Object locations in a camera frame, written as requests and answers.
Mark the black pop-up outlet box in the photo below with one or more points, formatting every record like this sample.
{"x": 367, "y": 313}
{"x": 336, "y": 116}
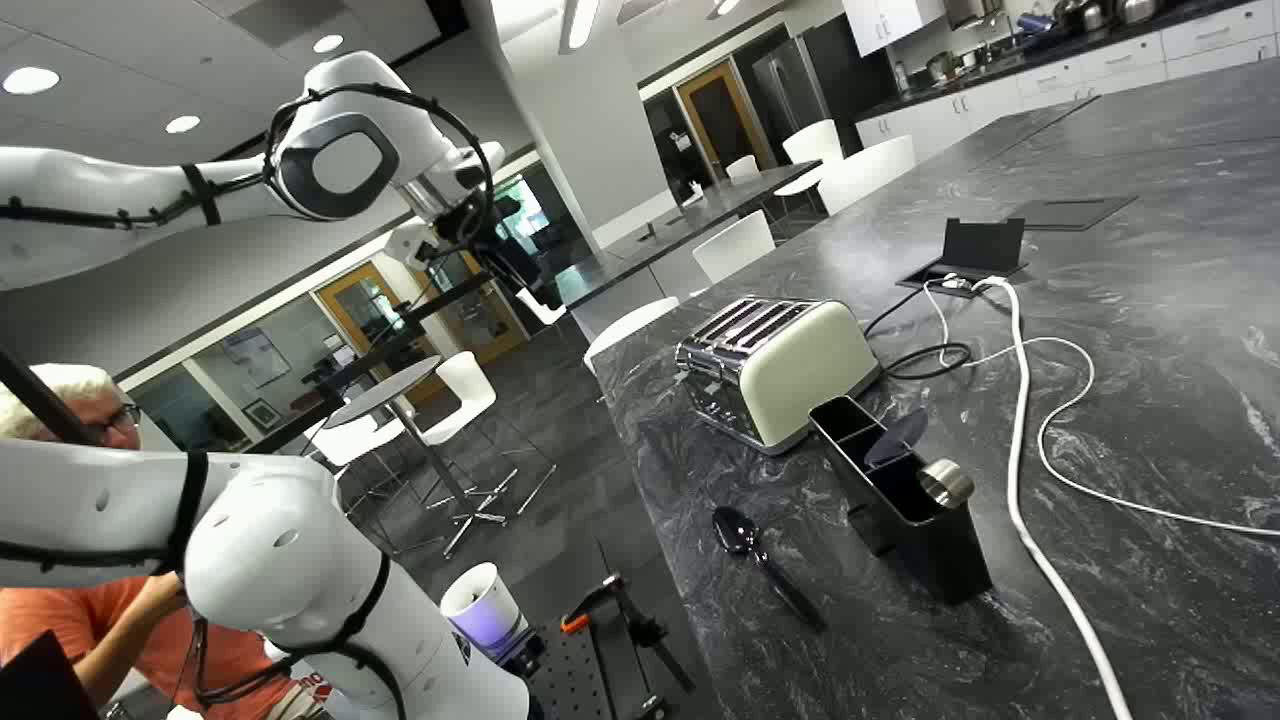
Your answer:
{"x": 985, "y": 243}

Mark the silver cake spatula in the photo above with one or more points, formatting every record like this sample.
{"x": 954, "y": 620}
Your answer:
{"x": 903, "y": 435}

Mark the black tripod orange clamp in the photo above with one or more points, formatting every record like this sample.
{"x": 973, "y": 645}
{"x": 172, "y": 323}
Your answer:
{"x": 600, "y": 602}

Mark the silver round metal object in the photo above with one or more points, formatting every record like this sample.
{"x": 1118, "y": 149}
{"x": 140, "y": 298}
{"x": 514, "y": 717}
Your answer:
{"x": 950, "y": 480}

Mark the cream chrome toaster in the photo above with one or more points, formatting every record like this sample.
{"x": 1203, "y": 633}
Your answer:
{"x": 803, "y": 375}

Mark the round ceiling light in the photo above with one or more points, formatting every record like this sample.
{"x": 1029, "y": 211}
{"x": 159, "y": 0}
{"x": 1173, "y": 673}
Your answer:
{"x": 181, "y": 123}
{"x": 31, "y": 82}

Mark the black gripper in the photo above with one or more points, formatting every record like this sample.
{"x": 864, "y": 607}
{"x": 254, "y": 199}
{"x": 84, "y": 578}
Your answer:
{"x": 481, "y": 221}

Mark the white purple cup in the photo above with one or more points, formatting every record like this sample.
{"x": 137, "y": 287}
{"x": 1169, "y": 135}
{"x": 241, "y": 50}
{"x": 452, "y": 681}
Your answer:
{"x": 481, "y": 607}

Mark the black utensil holder box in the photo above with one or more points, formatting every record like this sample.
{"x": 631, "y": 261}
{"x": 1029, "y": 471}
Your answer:
{"x": 920, "y": 534}

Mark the person in orange shirt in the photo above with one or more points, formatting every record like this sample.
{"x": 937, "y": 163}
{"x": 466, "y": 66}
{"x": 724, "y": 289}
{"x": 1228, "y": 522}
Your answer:
{"x": 53, "y": 620}

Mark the wooden door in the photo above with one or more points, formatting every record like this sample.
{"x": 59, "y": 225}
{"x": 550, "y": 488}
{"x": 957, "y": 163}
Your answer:
{"x": 724, "y": 123}
{"x": 354, "y": 305}

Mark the black spoon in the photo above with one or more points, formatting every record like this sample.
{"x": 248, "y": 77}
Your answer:
{"x": 734, "y": 528}

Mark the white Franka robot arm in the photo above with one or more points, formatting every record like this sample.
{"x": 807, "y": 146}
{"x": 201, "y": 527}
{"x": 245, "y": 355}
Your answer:
{"x": 267, "y": 561}

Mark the black laptop lid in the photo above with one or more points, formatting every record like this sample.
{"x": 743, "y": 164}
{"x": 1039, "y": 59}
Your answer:
{"x": 40, "y": 687}

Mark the round grey table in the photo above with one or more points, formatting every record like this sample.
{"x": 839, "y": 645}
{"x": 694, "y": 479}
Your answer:
{"x": 384, "y": 384}

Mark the black refrigerator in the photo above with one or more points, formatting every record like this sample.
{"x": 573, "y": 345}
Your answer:
{"x": 785, "y": 82}

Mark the long dark table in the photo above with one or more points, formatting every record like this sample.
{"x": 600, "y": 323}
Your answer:
{"x": 707, "y": 206}

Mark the white kitchen counter cabinets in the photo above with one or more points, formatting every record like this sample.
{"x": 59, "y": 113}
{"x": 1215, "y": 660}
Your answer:
{"x": 1064, "y": 74}

